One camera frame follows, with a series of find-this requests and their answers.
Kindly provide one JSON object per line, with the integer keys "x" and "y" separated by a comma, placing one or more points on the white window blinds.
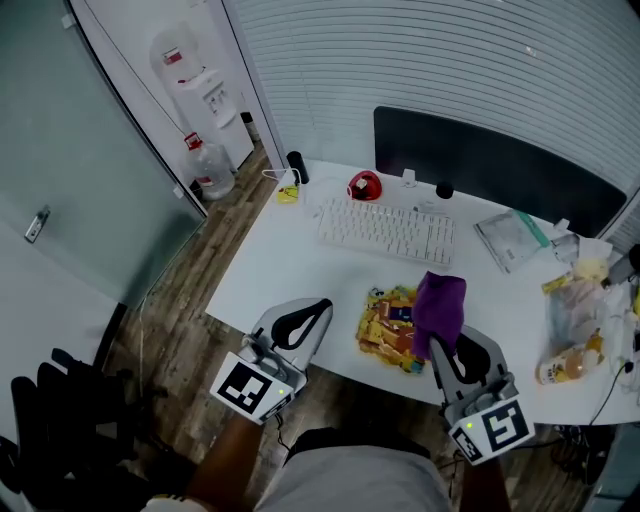
{"x": 425, "y": 60}

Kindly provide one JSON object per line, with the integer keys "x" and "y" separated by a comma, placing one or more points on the person's right forearm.
{"x": 485, "y": 487}

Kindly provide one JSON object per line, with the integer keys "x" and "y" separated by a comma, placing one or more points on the black monitor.
{"x": 490, "y": 165}

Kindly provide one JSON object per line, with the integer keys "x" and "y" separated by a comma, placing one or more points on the yellow small object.
{"x": 287, "y": 195}

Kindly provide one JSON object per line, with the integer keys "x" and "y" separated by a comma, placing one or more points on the small waste bin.
{"x": 250, "y": 127}

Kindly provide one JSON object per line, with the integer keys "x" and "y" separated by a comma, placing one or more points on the clear zip bag green edge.
{"x": 507, "y": 240}

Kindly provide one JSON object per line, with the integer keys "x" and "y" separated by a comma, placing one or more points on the frosted glass door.
{"x": 85, "y": 165}

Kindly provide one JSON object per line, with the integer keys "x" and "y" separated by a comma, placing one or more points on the white water dispenser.
{"x": 215, "y": 115}

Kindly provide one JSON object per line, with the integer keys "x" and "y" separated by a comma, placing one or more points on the small white packet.
{"x": 430, "y": 207}

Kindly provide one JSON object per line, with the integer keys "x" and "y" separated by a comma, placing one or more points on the clear water jug red cap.
{"x": 212, "y": 170}

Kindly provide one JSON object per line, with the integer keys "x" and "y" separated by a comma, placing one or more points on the person's grey shirt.
{"x": 360, "y": 480}

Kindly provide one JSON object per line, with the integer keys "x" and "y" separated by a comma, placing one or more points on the orange juice bottle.
{"x": 594, "y": 347}
{"x": 560, "y": 367}

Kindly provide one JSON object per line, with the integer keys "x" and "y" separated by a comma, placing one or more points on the black thermos bottle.
{"x": 625, "y": 265}

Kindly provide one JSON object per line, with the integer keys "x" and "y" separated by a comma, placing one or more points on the purple cloth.
{"x": 440, "y": 305}

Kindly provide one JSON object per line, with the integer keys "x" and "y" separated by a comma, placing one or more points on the person's black trousers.
{"x": 360, "y": 437}

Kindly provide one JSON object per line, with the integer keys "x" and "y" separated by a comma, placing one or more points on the white partition clip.
{"x": 561, "y": 225}
{"x": 409, "y": 177}

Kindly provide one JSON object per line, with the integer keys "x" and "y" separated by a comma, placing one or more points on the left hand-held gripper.
{"x": 245, "y": 387}

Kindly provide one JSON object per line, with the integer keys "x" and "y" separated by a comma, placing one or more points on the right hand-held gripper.
{"x": 500, "y": 427}

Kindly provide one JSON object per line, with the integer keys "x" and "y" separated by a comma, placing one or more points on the red round object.
{"x": 365, "y": 186}

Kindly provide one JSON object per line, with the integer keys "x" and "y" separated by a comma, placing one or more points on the clear plastic bag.
{"x": 575, "y": 305}

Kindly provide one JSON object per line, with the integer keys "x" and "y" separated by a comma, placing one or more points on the black cylinder speaker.
{"x": 297, "y": 167}

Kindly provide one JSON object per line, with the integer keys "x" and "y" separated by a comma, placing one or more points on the small yellow toy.
{"x": 637, "y": 302}

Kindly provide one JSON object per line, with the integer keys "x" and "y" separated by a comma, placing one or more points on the white keyboard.
{"x": 385, "y": 230}

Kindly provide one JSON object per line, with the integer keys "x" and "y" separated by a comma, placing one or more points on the person's left forearm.
{"x": 225, "y": 465}

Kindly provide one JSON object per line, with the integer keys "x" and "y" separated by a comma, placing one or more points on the silver foil packet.
{"x": 565, "y": 247}

